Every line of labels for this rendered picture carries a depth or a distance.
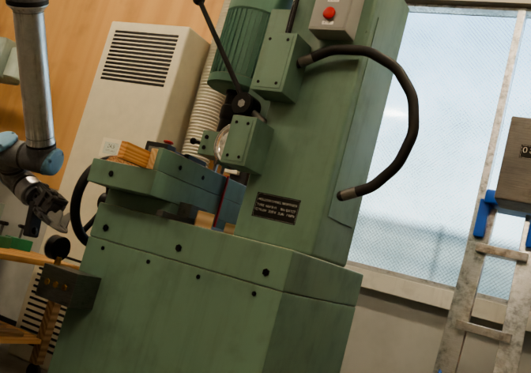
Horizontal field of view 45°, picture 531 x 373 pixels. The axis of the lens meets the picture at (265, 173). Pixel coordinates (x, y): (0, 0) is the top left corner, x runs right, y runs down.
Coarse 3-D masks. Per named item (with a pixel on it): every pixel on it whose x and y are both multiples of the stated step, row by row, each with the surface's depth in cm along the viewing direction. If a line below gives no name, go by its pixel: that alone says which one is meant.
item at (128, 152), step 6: (126, 144) 144; (132, 144) 145; (120, 150) 145; (126, 150) 144; (132, 150) 146; (138, 150) 147; (144, 150) 149; (120, 156) 144; (126, 156) 144; (132, 156) 146; (138, 156) 148; (144, 156) 149; (132, 162) 146; (138, 162) 148; (144, 162) 150
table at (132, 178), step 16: (96, 160) 159; (96, 176) 157; (112, 176) 155; (128, 176) 152; (144, 176) 150; (160, 176) 150; (128, 192) 161; (144, 192) 149; (160, 192) 151; (176, 192) 156; (192, 192) 162; (208, 192) 167; (208, 208) 168; (224, 208) 175
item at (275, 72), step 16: (272, 32) 155; (272, 48) 153; (288, 48) 151; (304, 48) 155; (272, 64) 152; (288, 64) 150; (256, 80) 153; (272, 80) 151; (288, 80) 151; (272, 96) 155; (288, 96) 152
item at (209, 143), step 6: (204, 132) 177; (210, 132) 176; (216, 132) 175; (204, 138) 176; (210, 138) 175; (204, 144) 176; (210, 144) 175; (198, 150) 176; (204, 150) 175; (210, 150) 174; (204, 156) 179; (210, 156) 175; (216, 162) 175
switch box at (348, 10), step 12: (324, 0) 152; (348, 0) 149; (360, 0) 152; (336, 12) 150; (348, 12) 148; (360, 12) 153; (312, 24) 152; (324, 24) 150; (336, 24) 149; (348, 24) 149; (324, 36) 155; (336, 36) 153; (348, 36) 150
